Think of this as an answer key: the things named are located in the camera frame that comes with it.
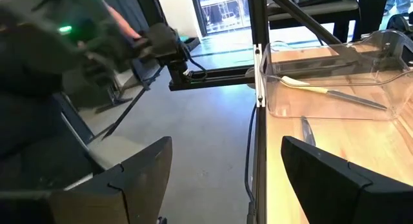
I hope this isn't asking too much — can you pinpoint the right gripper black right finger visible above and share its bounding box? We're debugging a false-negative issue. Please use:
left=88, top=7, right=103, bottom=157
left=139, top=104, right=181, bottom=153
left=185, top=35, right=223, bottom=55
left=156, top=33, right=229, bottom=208
left=281, top=135, right=413, bottom=224

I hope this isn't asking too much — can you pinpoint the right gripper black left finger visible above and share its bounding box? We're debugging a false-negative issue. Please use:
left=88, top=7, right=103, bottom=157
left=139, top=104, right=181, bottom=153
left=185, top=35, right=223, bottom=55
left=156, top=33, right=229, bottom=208
left=48, top=136, right=174, bottom=224

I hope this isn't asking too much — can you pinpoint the knife with teal patterned handle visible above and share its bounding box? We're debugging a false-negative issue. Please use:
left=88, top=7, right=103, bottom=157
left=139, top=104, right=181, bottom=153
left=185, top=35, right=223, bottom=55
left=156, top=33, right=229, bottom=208
left=300, top=116, right=317, bottom=148

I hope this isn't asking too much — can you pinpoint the knife with yellow handle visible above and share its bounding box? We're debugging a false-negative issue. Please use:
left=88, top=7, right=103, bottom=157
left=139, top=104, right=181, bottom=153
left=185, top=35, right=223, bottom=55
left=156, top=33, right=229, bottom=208
left=281, top=75, right=388, bottom=111

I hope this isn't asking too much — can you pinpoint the large clear plastic bin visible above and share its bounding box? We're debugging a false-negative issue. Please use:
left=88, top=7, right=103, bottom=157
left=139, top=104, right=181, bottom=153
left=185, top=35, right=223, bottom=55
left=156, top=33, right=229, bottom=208
left=259, top=29, right=413, bottom=121

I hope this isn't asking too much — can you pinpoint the person's hand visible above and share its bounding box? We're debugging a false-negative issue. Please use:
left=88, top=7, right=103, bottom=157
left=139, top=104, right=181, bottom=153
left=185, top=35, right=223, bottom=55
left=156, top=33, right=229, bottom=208
left=105, top=3, right=142, bottom=40

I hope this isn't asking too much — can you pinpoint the black desk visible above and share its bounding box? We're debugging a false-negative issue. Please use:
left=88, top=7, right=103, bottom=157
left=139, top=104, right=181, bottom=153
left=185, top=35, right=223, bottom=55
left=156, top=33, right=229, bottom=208
left=267, top=0, right=390, bottom=44

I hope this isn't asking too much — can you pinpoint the large window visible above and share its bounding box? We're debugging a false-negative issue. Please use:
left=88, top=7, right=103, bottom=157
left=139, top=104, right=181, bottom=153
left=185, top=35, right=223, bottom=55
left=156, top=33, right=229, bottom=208
left=195, top=0, right=253, bottom=36

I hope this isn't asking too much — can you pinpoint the person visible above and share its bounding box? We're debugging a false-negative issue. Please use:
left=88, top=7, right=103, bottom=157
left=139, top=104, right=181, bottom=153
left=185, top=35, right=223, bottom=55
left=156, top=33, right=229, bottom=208
left=383, top=0, right=413, bottom=15

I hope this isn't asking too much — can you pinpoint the black aluminium table frame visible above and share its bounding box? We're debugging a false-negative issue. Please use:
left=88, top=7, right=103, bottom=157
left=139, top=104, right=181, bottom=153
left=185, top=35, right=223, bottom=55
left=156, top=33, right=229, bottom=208
left=169, top=0, right=362, bottom=224

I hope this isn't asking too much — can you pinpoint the black hanging cable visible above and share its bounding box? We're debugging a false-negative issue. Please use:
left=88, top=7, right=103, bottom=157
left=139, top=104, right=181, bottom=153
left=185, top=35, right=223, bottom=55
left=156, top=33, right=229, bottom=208
left=243, top=103, right=259, bottom=224

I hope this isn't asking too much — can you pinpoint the silver frame bracket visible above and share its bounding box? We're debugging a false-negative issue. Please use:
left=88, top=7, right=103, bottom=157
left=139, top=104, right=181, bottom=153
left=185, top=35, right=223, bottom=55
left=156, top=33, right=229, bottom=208
left=253, top=43, right=267, bottom=108

